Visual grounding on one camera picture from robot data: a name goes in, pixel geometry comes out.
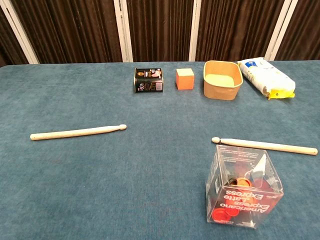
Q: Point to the wooden drumstick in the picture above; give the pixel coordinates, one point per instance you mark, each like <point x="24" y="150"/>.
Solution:
<point x="75" y="133"/>
<point x="275" y="146"/>

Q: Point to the black tin can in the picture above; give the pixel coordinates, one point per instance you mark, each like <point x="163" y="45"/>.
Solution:
<point x="148" y="81"/>

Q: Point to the blue velvet table cloth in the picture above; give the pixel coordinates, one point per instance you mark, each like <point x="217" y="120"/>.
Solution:
<point x="150" y="162"/>

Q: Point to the orange wooden cube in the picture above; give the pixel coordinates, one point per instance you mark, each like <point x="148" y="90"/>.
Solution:
<point x="185" y="81"/>

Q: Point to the brown paper bowl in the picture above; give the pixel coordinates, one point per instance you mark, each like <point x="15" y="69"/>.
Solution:
<point x="220" y="91"/>

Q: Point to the dark brown curtain panel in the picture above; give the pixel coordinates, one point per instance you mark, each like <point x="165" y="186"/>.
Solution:
<point x="10" y="47"/>
<point x="160" y="30"/>
<point x="70" y="30"/>
<point x="302" y="32"/>
<point x="237" y="30"/>

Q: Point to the clear plastic capsule box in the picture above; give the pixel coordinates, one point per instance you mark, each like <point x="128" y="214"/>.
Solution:
<point x="242" y="197"/>

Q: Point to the white wet wipes pack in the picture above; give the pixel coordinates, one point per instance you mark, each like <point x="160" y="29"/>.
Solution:
<point x="267" y="77"/>

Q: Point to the white partition frame post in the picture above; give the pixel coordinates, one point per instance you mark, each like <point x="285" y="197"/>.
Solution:
<point x="18" y="30"/>
<point x="123" y="32"/>
<point x="278" y="32"/>
<point x="195" y="30"/>

